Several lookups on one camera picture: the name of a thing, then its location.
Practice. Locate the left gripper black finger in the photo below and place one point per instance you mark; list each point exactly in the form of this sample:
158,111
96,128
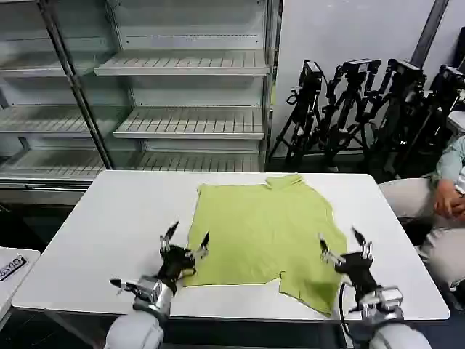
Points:
202,249
166,240

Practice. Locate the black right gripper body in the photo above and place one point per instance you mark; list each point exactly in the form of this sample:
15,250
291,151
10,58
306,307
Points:
357,270

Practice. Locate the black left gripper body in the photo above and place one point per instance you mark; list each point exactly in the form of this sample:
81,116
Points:
174,263

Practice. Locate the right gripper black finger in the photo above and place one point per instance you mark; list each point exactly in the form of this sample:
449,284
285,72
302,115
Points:
366,251
328,256

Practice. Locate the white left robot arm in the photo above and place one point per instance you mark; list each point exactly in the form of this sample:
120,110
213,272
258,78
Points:
134,331

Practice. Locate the person's hand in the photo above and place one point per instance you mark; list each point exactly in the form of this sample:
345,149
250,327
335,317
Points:
447,201

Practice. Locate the lime green polo shirt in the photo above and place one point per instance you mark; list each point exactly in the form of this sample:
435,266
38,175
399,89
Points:
261,232

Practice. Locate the person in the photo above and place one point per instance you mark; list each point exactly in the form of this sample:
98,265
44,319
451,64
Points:
410,200

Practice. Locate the empty white open display shelf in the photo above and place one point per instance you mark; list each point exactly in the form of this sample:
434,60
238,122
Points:
192,123

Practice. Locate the black and white label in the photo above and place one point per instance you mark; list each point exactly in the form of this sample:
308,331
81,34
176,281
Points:
11,268

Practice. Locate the white desk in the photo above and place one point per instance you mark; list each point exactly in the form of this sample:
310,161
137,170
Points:
457,121

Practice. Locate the small white side table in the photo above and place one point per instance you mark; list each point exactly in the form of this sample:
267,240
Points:
14,291

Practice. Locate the empty glass-sided display shelf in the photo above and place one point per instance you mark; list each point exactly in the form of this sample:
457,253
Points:
40,120

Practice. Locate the dark grey slanted pole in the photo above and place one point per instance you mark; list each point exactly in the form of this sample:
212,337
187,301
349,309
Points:
430,31

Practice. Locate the black camera tripod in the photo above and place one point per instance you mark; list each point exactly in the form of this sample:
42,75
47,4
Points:
303,109
403,109
350,105
445,91

